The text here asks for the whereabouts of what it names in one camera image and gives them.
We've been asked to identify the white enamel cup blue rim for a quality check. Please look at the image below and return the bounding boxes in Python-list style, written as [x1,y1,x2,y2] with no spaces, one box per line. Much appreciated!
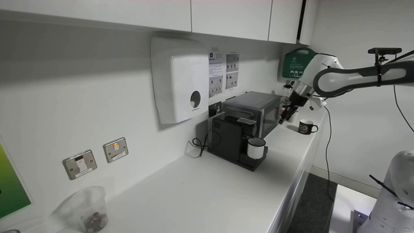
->
[245,136,267,162]

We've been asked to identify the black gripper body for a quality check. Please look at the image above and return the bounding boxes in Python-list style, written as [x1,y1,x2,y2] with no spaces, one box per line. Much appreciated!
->
[288,89,310,113]

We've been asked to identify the dark mug with handle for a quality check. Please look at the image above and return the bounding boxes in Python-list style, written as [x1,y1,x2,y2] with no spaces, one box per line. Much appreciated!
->
[297,120,319,136]

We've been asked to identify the white wall cabinet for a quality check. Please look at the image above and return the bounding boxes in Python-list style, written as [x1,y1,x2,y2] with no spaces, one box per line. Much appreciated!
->
[0,0,320,47]

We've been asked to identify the white wall dispenser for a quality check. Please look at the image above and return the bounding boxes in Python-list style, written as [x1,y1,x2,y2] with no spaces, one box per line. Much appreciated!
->
[150,37,210,127]

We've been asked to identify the white base cabinet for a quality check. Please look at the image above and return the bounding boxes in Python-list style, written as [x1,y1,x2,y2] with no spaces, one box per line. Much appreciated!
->
[266,125,331,233]

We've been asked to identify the black coffee maker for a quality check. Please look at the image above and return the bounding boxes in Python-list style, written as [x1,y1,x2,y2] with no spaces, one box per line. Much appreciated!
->
[205,113,269,174]

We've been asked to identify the black wall socket plate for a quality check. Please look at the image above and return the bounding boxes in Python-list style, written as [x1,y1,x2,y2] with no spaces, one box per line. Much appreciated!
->
[207,101,223,118]

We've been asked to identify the black coffee maker cable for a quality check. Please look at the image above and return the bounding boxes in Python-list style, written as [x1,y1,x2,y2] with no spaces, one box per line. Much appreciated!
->
[185,133,210,160]

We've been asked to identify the clear drinking glass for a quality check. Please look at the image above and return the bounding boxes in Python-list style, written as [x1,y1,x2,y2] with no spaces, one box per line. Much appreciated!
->
[50,186,108,233]

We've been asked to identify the instruction poster with text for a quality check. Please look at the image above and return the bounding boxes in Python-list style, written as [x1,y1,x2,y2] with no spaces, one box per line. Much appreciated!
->
[208,51,226,99]

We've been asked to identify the green first aid box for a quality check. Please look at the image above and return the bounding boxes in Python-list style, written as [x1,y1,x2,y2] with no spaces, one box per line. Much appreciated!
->
[280,47,323,82]

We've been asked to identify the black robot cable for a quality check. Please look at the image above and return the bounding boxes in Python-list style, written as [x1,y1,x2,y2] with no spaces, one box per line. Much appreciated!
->
[320,50,414,205]

